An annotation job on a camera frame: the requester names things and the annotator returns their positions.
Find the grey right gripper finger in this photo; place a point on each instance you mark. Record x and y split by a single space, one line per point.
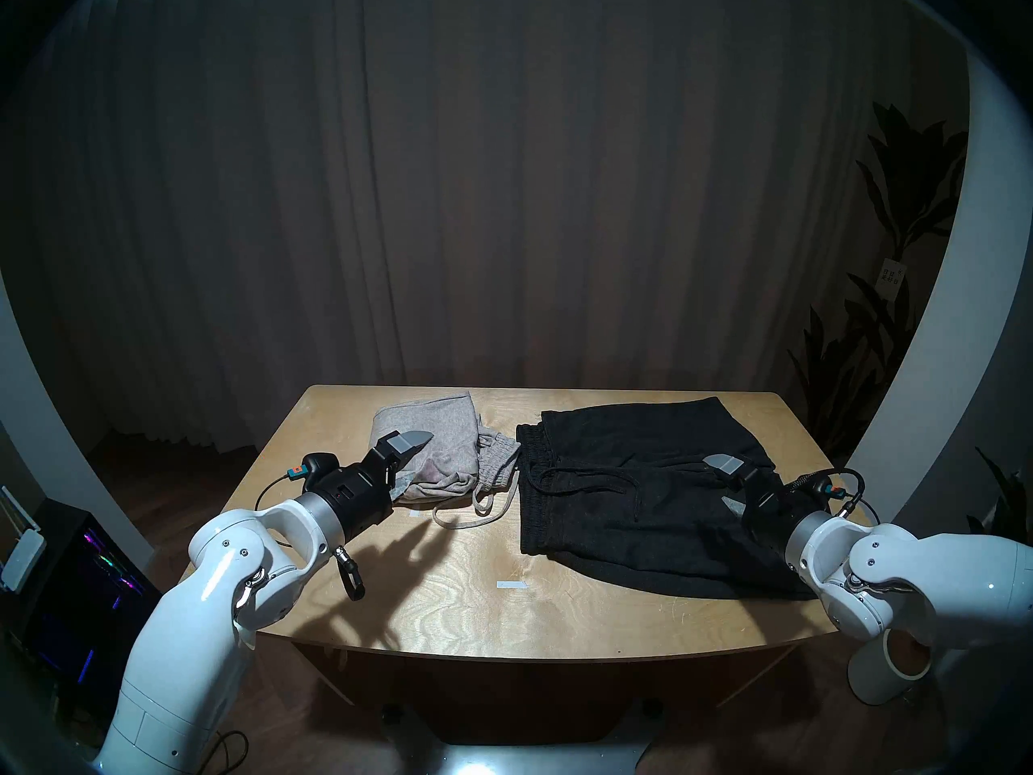
729 465
738 509

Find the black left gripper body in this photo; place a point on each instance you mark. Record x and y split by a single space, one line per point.
355 495

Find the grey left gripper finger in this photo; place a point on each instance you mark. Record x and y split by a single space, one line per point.
401 488
407 442

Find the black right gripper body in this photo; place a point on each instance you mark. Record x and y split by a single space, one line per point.
779 507

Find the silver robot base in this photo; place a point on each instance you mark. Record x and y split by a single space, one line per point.
524 749

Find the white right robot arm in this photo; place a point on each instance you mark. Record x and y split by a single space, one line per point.
928 571

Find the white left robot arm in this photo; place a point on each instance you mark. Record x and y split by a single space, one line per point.
202 620

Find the white cylindrical plant pot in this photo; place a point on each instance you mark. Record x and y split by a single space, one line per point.
876 676

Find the black round base foot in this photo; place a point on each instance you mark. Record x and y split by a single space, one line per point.
393 711
652 709

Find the white plant tag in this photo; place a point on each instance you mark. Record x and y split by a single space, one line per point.
892 278

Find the brown pleated curtain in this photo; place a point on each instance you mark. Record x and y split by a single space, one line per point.
500 176

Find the black computer tower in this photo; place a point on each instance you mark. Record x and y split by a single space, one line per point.
73 596

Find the tall dark leafy plant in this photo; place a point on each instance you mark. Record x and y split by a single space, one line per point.
912 184

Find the small white box device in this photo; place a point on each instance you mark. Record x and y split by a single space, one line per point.
23 559

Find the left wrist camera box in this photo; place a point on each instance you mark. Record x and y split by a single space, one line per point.
319 465

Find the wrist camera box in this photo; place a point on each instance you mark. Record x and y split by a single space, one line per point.
319 465
831 485

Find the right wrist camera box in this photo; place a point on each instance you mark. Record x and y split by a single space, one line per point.
831 485

